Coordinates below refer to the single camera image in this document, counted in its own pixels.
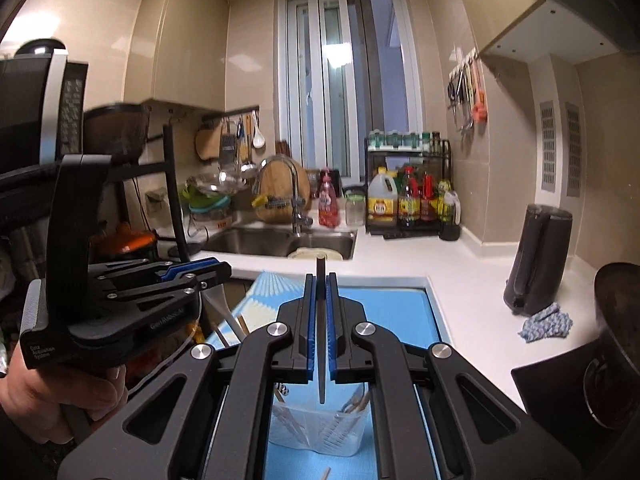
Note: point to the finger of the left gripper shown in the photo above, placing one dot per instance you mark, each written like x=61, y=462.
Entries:
x=210, y=274
x=190, y=267

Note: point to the black gas stove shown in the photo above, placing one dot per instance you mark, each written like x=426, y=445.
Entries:
x=590, y=404

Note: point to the stainless steel sink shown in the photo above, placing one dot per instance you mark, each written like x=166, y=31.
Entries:
x=271, y=242

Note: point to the green plastic basin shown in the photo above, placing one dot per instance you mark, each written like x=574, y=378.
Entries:
x=201, y=203

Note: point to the red dish soap bottle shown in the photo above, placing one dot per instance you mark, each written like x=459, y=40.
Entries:
x=329, y=211

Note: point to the yellow label oil jug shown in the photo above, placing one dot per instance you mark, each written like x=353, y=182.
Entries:
x=382, y=201

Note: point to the blue white dish cloth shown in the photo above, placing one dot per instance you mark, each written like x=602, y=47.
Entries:
x=551, y=322

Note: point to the black electric kettle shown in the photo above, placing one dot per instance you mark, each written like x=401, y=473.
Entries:
x=540, y=260

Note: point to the blue patterned table mat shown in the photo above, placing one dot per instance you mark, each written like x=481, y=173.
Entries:
x=407, y=312

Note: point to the hanging white ladle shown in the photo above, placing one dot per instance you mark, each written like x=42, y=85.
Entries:
x=258, y=140

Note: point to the wooden chopstick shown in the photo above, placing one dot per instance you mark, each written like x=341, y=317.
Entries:
x=285, y=415
x=321, y=326

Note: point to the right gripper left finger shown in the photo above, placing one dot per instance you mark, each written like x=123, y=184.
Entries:
x=207, y=416

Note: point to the clear plastic utensil holder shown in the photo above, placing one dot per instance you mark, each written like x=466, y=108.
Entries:
x=327, y=430

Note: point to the microwave oven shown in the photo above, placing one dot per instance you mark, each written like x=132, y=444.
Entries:
x=42, y=105

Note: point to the dark sauce bottle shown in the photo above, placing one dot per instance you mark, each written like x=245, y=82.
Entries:
x=408, y=200

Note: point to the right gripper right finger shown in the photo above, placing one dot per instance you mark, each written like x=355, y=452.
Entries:
x=436, y=416

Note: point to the white ceramic spoon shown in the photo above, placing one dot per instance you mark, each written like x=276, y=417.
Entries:
x=216, y=298

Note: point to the range hood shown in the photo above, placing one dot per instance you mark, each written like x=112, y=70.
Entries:
x=575, y=30

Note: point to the hanging kitchen tools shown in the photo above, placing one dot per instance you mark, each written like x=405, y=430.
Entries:
x=466, y=95

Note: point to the left hand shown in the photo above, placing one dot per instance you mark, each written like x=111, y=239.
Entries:
x=32, y=400

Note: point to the window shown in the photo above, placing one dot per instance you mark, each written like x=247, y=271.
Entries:
x=345, y=68

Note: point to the orange lidded pot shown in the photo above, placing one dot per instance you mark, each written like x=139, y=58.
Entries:
x=124, y=243

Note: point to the chrome sink faucet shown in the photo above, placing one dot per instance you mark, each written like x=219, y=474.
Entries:
x=287, y=185

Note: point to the black wok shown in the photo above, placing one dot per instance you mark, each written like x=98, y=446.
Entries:
x=616, y=291

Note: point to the wooden cutting board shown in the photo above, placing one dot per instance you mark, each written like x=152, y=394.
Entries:
x=277, y=189

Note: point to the black condiment rack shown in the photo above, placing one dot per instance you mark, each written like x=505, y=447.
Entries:
x=429, y=154

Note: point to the glass jar green lid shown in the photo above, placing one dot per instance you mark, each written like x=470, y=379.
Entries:
x=355, y=208

